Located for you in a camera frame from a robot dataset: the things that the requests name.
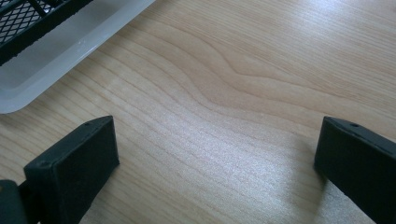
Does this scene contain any white plastic tray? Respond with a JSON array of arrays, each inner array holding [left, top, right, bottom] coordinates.
[[0, 0, 157, 115]]

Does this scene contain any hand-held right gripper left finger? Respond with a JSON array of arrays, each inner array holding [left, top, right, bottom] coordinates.
[[23, 115, 120, 224]]

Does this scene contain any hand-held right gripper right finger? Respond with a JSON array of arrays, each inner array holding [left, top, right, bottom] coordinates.
[[313, 116, 396, 224]]

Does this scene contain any black metal mesh rack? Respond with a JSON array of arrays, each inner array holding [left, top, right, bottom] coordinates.
[[0, 0, 94, 67]]

